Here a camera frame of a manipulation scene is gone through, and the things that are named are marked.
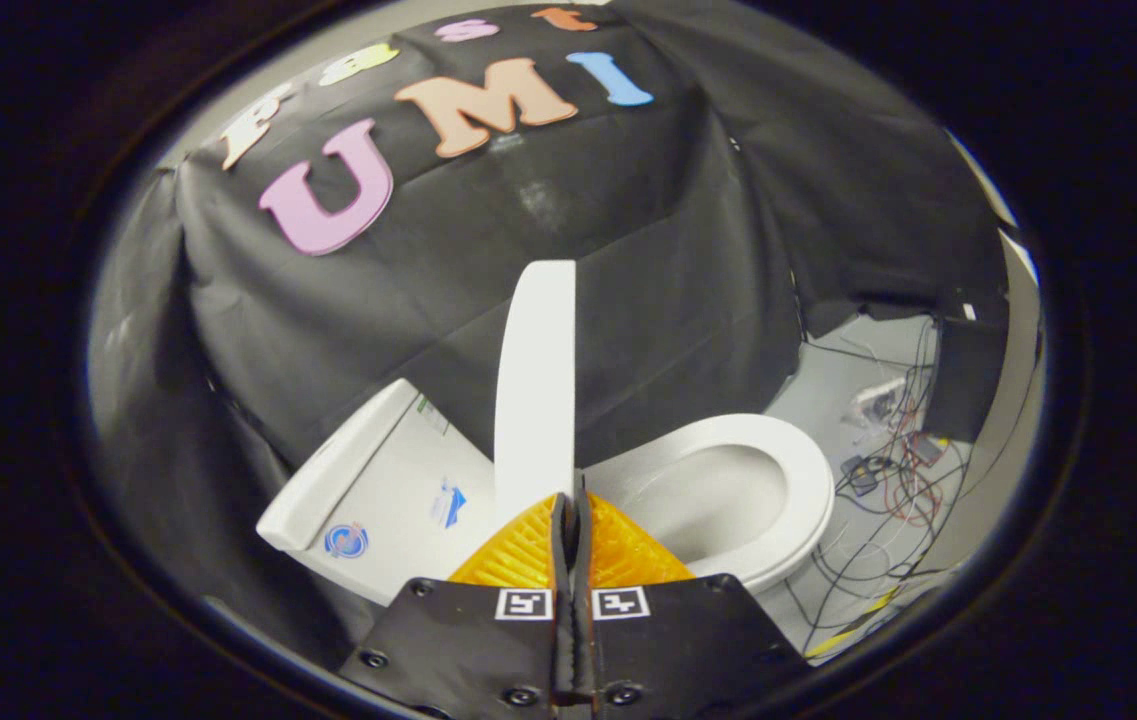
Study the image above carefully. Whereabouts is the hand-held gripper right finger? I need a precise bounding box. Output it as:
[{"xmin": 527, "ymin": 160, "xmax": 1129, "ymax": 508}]
[{"xmin": 573, "ymin": 488, "xmax": 814, "ymax": 716}]

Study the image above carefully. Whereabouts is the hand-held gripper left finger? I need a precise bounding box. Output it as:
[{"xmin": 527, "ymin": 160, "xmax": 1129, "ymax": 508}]
[{"xmin": 338, "ymin": 490, "xmax": 579, "ymax": 720}]

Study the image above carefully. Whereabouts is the white toilet lid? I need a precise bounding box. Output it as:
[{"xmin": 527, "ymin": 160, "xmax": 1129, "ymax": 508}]
[{"xmin": 494, "ymin": 260, "xmax": 577, "ymax": 526}]

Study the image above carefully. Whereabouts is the white toilet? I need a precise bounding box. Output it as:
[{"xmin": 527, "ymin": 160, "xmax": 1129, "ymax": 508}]
[{"xmin": 256, "ymin": 378, "xmax": 837, "ymax": 623}]

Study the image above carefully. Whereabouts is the white toilet seat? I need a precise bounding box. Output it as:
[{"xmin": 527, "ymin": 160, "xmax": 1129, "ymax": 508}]
[{"xmin": 583, "ymin": 413, "xmax": 837, "ymax": 591}]

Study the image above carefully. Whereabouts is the yellow black floor tape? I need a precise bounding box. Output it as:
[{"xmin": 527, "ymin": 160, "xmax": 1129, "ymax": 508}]
[{"xmin": 806, "ymin": 588, "xmax": 901, "ymax": 661}]

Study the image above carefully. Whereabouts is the dark grey adapter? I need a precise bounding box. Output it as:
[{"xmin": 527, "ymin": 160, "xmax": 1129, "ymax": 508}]
[{"xmin": 840, "ymin": 454, "xmax": 885, "ymax": 497}]

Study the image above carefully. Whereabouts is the clear plastic bag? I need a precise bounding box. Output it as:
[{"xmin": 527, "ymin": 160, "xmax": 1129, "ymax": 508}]
[{"xmin": 852, "ymin": 378, "xmax": 910, "ymax": 423}]

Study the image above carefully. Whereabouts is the black backdrop cloth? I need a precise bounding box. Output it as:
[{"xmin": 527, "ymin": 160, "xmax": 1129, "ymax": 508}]
[{"xmin": 88, "ymin": 0, "xmax": 1014, "ymax": 681}]

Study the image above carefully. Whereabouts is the black rectangular box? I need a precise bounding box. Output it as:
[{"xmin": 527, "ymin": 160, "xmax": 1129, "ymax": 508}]
[{"xmin": 928, "ymin": 314, "xmax": 1010, "ymax": 444}]

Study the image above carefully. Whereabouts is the tangle of thin cables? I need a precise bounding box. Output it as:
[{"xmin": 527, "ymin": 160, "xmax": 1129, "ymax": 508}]
[{"xmin": 788, "ymin": 320, "xmax": 979, "ymax": 653}]

